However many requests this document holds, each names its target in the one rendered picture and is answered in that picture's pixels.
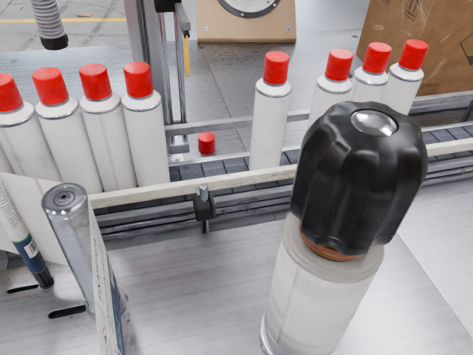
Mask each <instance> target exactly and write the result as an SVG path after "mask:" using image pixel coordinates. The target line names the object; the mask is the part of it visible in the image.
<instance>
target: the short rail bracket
mask: <svg viewBox="0 0 473 355"><path fill-rule="evenodd" d="M199 188H200V195H196V196H194V197H193V210H194V215H195V218H196V220H197V221H199V222H201V234H204V233H208V232H209V231H208V220H210V217H211V218H212V219H214V218H215V217H216V208H217V206H216V203H215V201H214V198H213V195H212V194H209V193H208V186H207V185H206V184H202V185H200V187H199Z"/></svg>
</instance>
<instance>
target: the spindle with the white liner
mask: <svg viewBox="0 0 473 355"><path fill-rule="evenodd" d="M427 170H428V154H427V147H426V145H425V143H424V142H423V139H422V130H421V128H420V126H419V125H418V124H417V123H416V122H415V121H414V120H413V119H412V118H411V117H410V116H407V115H405V114H402V113H399V112H397V111H395V110H393V109H392V108H391V107H389V106H388V105H386V104H382V103H379V102H375V101H368V102H355V101H343V102H340V103H337V104H334V105H332V106H330V107H329V108H328V109H327V110H326V112H325V113H324V114H323V115H322V116H320V117H319V118H318V119H317V120H316V121H315V122H314V123H313V124H312V125H311V126H310V127H309V128H308V130H307V132H306V133H305V135H304V137H303V141H302V143H301V149H300V153H299V157H298V163H297V166H296V173H295V177H294V183H293V187H292V191H291V197H290V210H291V213H290V214H289V215H288V216H287V217H286V219H285V221H284V224H283V228H282V237H281V241H280V245H279V249H278V252H277V260H276V264H275V270H274V273H273V276H272V283H271V288H270V293H269V296H268V300H267V304H266V307H265V313H264V316H263V319H262V323H261V328H260V333H261V338H262V341H263V345H264V347H265V349H266V351H267V353H268V354H269V355H335V354H336V351H337V348H338V346H339V345H340V343H341V341H342V337H343V335H344V333H345V331H346V329H347V327H348V324H349V323H350V321H351V320H352V318H353V317H354V315H355V312H356V311H357V309H358V307H359V305H360V302H361V301H362V299H363V297H364V296H365V294H366V292H367V291H368V289H369V287H370V284H371V282H372V280H373V278H374V276H375V274H376V273H377V271H378V270H379V268H380V266H381V264H382V262H383V260H384V245H386V244H388V243H389V242H390V241H391V240H392V239H393V238H394V236H395V235H396V233H397V231H398V229H399V227H400V226H401V223H402V222H403V219H404V217H405V216H406V214H407V212H408V210H409V208H410V207H411V205H412V203H413V201H414V199H415V197H416V196H417V193H418V192H419V190H420V188H421V186H422V184H423V182H424V179H425V177H426V175H427Z"/></svg>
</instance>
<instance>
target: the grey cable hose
mask: <svg viewBox="0 0 473 355"><path fill-rule="evenodd" d="M29 2H30V5H31V7H32V10H33V14H34V18H35V21H36V22H37V27H38V29H39V33H40V36H39V38H40V40H41V43H42V45H43V46H44V48H45V49H47V50H50V51H58V50H61V49H64V48H66V47H67V46H68V41H69V40H68V36H67V33H66V32H65V30H64V27H63V24H62V20H61V17H60V13H59V9H58V5H57V2H56V0H29Z"/></svg>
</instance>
